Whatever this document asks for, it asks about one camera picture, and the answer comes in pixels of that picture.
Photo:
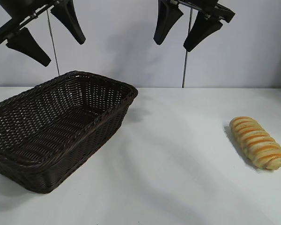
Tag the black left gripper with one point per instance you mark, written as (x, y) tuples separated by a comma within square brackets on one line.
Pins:
[(23, 14)]

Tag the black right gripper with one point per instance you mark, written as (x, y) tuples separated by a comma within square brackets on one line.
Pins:
[(217, 9)]

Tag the long striped bread loaf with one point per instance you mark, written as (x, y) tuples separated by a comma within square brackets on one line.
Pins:
[(257, 141)]

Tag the dark brown woven basket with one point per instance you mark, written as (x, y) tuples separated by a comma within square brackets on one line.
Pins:
[(61, 131)]

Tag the thin metal rod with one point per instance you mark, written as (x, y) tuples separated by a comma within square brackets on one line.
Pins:
[(185, 68), (53, 51)]

